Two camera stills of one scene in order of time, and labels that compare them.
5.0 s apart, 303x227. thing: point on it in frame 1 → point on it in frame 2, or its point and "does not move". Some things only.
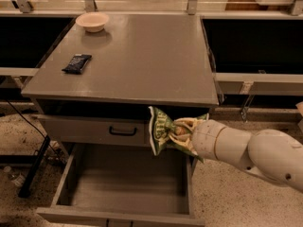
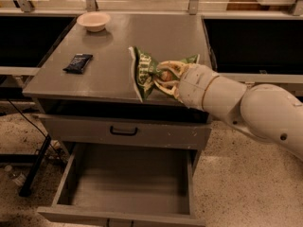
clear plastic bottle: x=14 y=177 does not move
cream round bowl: x=92 y=22 does not move
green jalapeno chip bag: x=161 y=126 → x=144 y=66
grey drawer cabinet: x=96 y=85 does not move
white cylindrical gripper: x=204 y=139 → x=195 y=85
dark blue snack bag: x=77 y=63 does not move
